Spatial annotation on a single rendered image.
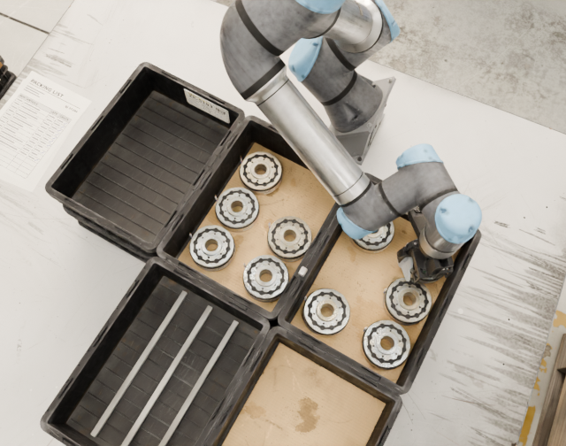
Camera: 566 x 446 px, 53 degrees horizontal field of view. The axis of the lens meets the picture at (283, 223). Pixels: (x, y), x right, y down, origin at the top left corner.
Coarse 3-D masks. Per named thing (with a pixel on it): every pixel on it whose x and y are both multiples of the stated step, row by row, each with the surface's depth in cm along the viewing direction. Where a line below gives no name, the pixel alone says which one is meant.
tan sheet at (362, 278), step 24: (408, 240) 132; (336, 264) 130; (360, 264) 130; (384, 264) 130; (312, 288) 128; (336, 288) 128; (360, 288) 128; (384, 288) 128; (432, 288) 128; (360, 312) 126; (384, 312) 126; (336, 336) 124; (360, 336) 124; (360, 360) 123
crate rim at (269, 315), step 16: (240, 128) 131; (272, 128) 133; (208, 176) 127; (336, 208) 124; (176, 224) 123; (320, 240) 122; (160, 256) 120; (304, 256) 120; (192, 272) 119; (224, 288) 118; (288, 288) 119; (256, 304) 117
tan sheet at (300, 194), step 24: (288, 168) 139; (288, 192) 136; (312, 192) 136; (216, 216) 134; (264, 216) 134; (312, 216) 134; (240, 240) 132; (264, 240) 132; (288, 240) 132; (312, 240) 132; (192, 264) 130; (240, 264) 130; (288, 264) 130; (240, 288) 128
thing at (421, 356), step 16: (368, 176) 127; (336, 224) 123; (464, 256) 121; (464, 272) 119; (288, 304) 117; (448, 304) 117; (304, 336) 114; (432, 336) 115; (336, 352) 113; (368, 368) 112; (416, 368) 112; (384, 384) 111
